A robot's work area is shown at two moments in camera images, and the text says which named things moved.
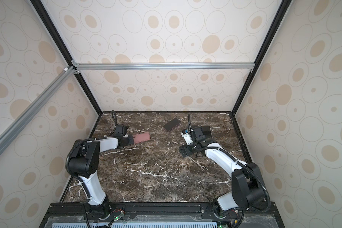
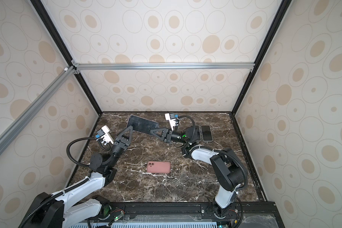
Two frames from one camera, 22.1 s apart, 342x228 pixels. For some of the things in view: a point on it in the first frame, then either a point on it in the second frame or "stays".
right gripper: [186, 150] to [167, 136]
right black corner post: [283, 7] stays
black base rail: [76, 214] stays
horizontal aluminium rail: [115, 66] stays
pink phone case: [141, 137] to [158, 166]
